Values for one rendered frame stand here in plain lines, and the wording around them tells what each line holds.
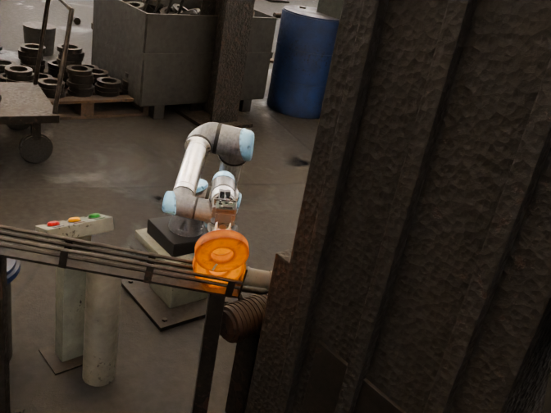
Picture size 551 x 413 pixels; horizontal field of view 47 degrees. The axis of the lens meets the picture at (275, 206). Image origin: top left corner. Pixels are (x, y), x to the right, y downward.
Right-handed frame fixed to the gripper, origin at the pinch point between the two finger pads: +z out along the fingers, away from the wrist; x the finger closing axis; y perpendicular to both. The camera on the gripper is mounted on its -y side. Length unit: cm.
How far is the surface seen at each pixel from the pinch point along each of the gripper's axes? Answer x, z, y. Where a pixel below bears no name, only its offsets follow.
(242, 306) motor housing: 9.2, -9.6, -30.2
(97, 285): -39, -24, -37
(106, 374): -36, -22, -77
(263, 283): 14.1, -4.3, -16.1
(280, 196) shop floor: 45, -205, -100
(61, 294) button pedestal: -54, -35, -51
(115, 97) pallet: -78, -317, -91
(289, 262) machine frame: 17.4, 13.4, 5.5
